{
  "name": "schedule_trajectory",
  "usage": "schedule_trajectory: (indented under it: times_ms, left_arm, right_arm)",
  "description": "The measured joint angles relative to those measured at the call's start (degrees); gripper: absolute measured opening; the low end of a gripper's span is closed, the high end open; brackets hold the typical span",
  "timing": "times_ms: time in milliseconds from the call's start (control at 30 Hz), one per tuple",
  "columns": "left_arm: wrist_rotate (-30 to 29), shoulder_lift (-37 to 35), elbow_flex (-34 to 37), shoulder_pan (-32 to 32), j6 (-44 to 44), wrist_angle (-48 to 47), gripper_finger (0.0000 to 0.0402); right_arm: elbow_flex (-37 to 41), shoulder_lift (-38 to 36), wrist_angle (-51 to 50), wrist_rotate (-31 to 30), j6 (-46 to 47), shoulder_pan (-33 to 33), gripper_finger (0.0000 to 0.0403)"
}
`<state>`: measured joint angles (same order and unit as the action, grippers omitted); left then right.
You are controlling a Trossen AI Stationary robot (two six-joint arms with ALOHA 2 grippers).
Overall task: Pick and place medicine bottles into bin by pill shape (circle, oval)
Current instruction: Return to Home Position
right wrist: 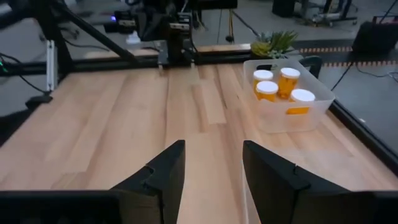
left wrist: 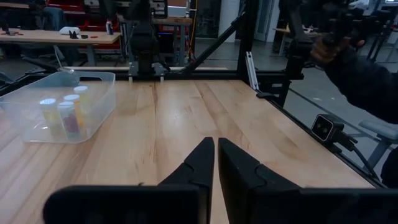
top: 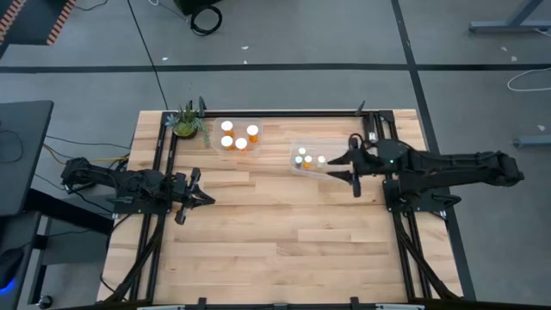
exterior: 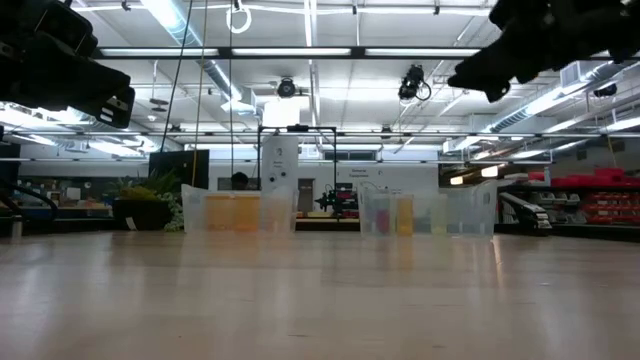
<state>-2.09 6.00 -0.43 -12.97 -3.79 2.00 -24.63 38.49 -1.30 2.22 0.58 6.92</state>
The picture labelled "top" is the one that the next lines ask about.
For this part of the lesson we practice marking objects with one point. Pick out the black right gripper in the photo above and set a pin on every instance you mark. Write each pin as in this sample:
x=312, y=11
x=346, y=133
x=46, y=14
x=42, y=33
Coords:
x=366, y=161

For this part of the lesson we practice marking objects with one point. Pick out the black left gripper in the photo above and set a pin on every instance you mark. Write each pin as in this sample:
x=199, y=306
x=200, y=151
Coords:
x=183, y=191

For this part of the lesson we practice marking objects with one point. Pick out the large pale green pill bottle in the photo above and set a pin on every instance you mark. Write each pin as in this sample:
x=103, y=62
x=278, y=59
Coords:
x=321, y=159

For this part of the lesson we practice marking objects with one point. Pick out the clear plastic bin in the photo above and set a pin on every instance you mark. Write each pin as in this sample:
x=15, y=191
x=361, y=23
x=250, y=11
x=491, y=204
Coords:
x=318, y=172
x=215, y=148

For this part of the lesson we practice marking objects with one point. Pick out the orange bottle with oblong pills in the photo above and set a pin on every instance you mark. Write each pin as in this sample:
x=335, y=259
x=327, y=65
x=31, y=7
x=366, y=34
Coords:
x=308, y=159

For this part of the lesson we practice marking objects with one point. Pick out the small pale green pill bottle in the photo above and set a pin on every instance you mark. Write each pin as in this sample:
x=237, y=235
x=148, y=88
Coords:
x=302, y=150

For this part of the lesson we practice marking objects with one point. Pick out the orange pill bottle white cap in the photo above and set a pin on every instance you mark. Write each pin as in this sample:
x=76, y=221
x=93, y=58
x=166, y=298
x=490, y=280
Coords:
x=227, y=141
x=227, y=126
x=252, y=130
x=241, y=143

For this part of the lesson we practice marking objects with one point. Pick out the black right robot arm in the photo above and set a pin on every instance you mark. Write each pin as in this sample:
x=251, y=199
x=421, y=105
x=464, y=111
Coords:
x=452, y=165

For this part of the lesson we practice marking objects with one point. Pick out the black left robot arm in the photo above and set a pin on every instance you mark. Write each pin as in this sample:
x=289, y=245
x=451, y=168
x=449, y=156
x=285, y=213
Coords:
x=129, y=183

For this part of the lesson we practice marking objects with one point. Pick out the green potted plant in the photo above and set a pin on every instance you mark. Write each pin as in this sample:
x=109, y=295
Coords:
x=185, y=127

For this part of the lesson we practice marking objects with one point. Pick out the black desk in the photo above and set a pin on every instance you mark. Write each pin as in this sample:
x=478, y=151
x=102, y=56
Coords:
x=26, y=150

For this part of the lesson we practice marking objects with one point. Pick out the grey floor bar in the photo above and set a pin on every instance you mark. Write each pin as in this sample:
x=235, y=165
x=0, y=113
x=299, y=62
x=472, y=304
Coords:
x=534, y=142

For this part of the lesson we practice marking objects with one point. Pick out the black floor box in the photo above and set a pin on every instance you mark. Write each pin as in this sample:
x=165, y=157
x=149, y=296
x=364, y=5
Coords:
x=193, y=5

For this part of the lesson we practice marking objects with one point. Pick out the black device with blue light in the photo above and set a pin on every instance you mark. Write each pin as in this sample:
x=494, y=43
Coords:
x=10, y=267

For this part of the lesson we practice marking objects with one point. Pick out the grey desk leg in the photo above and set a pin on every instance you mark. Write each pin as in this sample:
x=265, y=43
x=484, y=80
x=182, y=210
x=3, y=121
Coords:
x=508, y=26

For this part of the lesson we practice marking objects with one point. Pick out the orange-striped black floor mat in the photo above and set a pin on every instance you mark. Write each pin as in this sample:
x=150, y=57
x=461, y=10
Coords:
x=34, y=21

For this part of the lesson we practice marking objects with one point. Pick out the black aluminium table frame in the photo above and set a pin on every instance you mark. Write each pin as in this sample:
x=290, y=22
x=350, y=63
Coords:
x=280, y=114

